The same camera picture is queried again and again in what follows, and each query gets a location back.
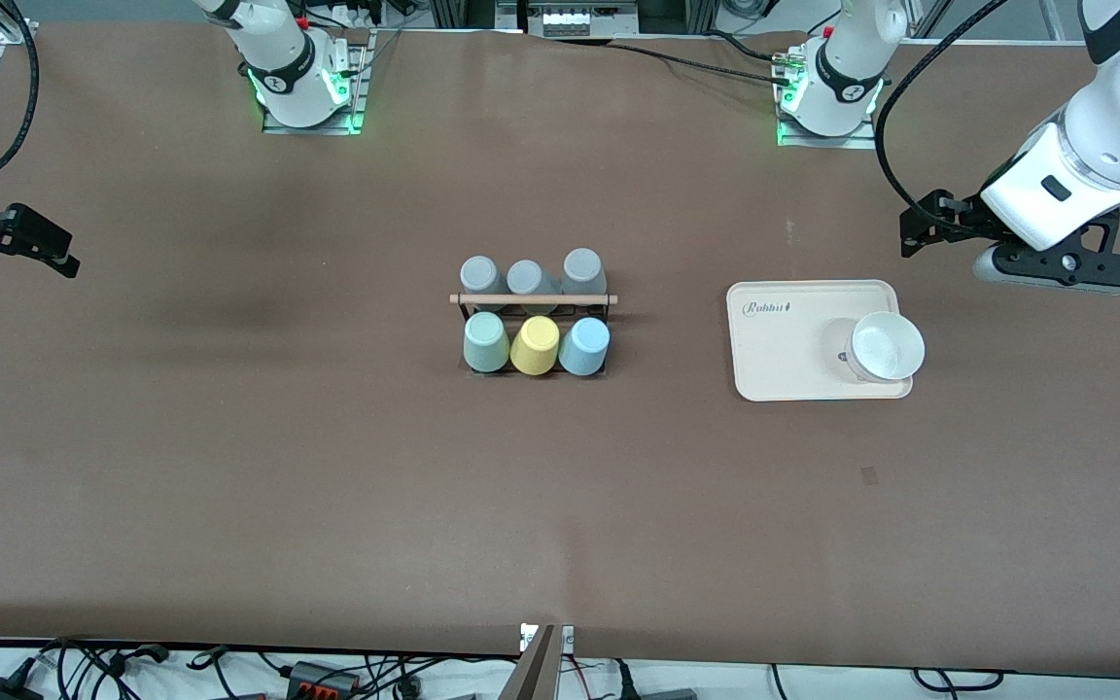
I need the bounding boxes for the light blue plastic cup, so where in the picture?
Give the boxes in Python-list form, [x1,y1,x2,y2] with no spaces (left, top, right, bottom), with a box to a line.
[557,317,612,377]

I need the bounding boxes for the mint green plastic cup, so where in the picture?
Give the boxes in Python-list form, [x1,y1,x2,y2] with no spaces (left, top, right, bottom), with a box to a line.
[463,311,512,373]

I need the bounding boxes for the white bowl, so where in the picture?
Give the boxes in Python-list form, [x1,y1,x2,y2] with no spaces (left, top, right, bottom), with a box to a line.
[847,311,927,384]

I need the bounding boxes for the cream plastic tray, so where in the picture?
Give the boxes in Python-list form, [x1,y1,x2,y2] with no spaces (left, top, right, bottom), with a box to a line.
[725,280,914,403]

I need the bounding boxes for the grey plastic cup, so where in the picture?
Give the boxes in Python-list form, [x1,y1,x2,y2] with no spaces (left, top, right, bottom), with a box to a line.
[460,256,508,312]
[561,248,608,297]
[506,260,561,314]

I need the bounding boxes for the yellow plastic cup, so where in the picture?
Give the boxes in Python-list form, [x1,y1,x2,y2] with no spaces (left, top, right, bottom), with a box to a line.
[509,316,561,376]

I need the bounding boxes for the white power strip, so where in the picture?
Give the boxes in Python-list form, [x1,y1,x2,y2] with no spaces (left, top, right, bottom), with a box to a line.
[541,5,612,38]

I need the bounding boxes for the black box orange connectors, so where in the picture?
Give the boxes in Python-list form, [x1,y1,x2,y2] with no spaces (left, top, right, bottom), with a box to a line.
[286,661,364,699]

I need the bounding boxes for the grey-brown beam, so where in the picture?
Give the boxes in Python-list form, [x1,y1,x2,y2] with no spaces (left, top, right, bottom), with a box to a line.
[497,625,557,700]

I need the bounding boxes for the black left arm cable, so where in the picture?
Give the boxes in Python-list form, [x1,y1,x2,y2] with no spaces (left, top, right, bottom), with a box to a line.
[876,0,1008,215]

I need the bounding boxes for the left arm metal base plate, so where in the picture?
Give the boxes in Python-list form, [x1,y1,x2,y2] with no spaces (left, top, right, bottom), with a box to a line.
[776,47,880,151]

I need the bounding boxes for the black table cable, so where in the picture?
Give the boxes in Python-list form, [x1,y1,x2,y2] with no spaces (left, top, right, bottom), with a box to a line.
[607,41,794,87]
[701,29,799,64]

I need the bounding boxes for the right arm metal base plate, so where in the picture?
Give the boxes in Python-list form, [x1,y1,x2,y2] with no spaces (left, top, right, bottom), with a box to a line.
[262,29,368,136]

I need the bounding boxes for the small metal bracket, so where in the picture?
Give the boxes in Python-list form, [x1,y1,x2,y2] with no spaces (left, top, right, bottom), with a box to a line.
[519,622,576,654]

